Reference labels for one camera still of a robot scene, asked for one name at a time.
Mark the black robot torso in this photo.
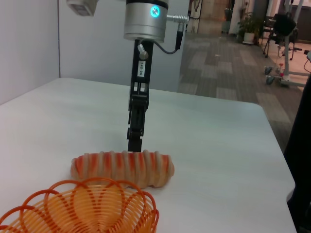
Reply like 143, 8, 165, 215
283, 72, 311, 233

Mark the orange wire basket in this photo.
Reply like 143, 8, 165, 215
0, 177, 160, 233

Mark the right gripper cable with plugs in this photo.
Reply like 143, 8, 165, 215
137, 14, 190, 59

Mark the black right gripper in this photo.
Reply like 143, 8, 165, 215
126, 38, 155, 152

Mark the orange striped bread roll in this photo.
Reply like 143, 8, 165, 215
70, 150, 175, 189

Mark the black walker frame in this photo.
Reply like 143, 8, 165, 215
262, 13, 299, 59

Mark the bushy plant in white pot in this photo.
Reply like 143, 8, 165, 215
237, 12, 264, 45

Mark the white wheeled stand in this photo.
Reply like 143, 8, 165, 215
264, 36, 311, 88

